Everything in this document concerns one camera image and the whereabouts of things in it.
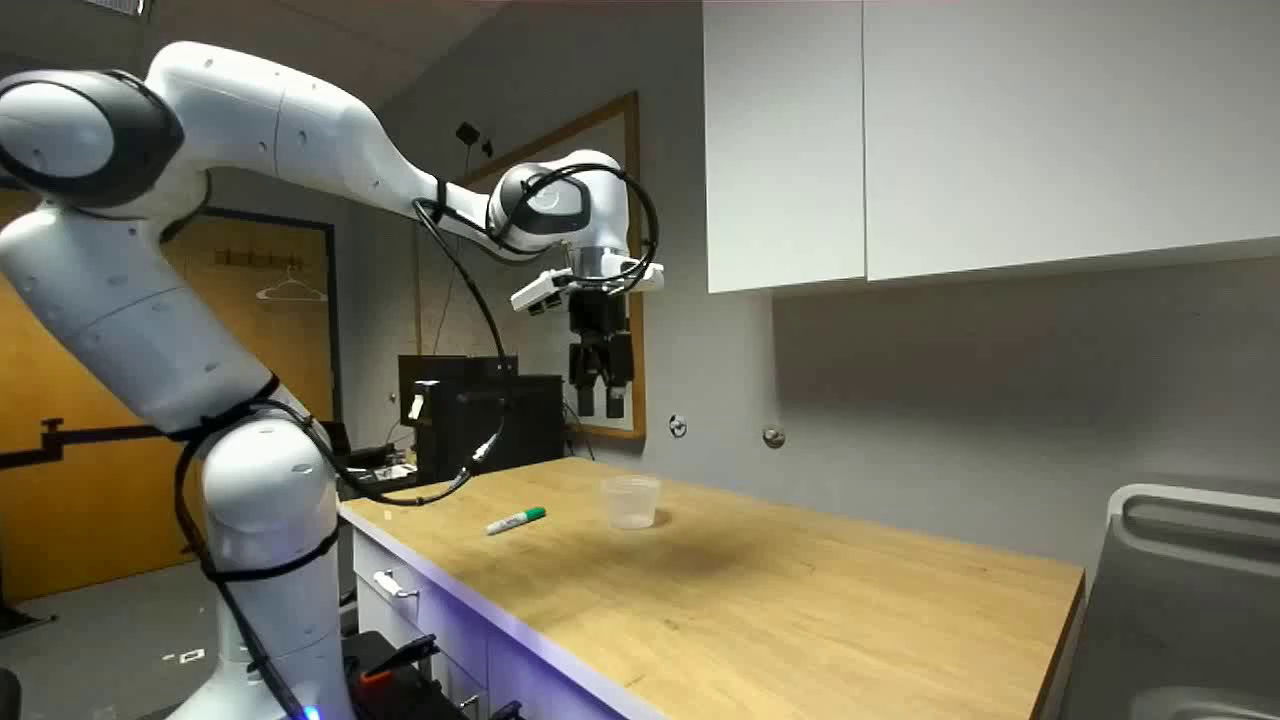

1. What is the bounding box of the wide white cabinet door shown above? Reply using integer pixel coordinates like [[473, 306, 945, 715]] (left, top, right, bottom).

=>
[[861, 0, 1280, 283]]

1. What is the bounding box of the black box appliance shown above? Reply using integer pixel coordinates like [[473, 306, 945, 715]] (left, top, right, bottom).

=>
[[395, 351, 569, 483]]

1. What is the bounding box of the wood framed wall board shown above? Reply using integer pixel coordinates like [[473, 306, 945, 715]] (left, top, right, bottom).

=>
[[465, 86, 653, 453]]

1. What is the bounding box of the narrow white cabinet door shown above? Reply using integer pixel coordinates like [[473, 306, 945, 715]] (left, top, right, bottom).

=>
[[699, 0, 871, 296]]

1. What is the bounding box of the clear plastic cup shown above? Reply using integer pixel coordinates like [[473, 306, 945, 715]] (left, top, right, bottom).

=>
[[601, 471, 666, 531]]

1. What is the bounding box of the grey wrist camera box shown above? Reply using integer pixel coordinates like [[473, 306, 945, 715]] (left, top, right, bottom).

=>
[[508, 263, 576, 321]]

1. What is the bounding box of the orange wooden door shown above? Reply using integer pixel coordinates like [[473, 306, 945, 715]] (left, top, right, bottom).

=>
[[0, 194, 340, 607]]

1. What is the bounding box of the black and red tool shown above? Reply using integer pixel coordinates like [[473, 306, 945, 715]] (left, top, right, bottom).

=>
[[340, 627, 473, 720]]

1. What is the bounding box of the white drawer cabinet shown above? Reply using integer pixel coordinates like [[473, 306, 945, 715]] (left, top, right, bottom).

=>
[[340, 516, 633, 720]]

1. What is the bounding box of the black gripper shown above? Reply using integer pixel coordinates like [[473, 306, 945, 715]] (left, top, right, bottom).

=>
[[569, 289, 635, 418]]

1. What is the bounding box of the green capped grey marker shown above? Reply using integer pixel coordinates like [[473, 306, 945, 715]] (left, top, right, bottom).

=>
[[482, 504, 554, 540]]

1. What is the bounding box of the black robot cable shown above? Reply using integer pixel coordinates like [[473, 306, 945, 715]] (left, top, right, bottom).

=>
[[171, 158, 666, 720]]

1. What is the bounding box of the grey plastic chair back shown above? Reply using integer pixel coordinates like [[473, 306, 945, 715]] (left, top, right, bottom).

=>
[[1050, 480, 1280, 720]]

